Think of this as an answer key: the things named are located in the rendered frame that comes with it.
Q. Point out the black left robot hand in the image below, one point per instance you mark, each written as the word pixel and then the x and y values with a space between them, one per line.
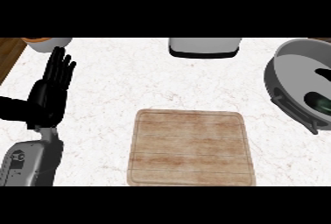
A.
pixel 47 99

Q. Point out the wooden cutting board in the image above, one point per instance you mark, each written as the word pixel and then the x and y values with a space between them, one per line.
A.
pixel 190 148

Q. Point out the dark eggplant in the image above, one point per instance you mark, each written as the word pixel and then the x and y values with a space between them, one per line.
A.
pixel 319 102

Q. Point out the brown wooden panel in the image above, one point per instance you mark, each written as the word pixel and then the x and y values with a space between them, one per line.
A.
pixel 8 55

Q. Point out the white cup with orange contents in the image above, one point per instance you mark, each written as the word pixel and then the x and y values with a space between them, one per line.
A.
pixel 48 45

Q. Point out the grey appliance with black base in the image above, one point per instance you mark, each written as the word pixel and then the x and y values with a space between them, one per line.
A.
pixel 203 46

